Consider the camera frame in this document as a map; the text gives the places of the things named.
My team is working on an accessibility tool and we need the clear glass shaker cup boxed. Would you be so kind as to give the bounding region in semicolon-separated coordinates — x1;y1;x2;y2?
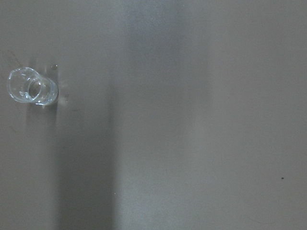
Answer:
7;67;59;106

